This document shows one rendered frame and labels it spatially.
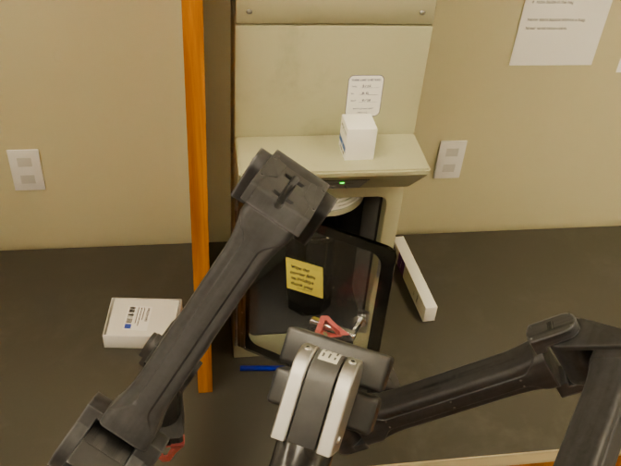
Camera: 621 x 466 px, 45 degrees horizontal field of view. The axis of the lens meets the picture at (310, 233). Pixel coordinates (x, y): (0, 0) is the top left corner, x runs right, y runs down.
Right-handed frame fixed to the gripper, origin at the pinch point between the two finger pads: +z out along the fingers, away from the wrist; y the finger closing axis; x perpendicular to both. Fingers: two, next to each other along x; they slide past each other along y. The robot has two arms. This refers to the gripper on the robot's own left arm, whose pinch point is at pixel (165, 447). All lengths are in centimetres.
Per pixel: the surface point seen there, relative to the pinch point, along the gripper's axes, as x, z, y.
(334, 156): -30, -41, 25
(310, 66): -26, -54, 32
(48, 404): 24.6, 15.5, 23.4
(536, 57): -88, -34, 76
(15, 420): 30.5, 15.4, 20.1
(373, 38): -36, -59, 32
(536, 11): -85, -45, 75
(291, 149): -23, -41, 28
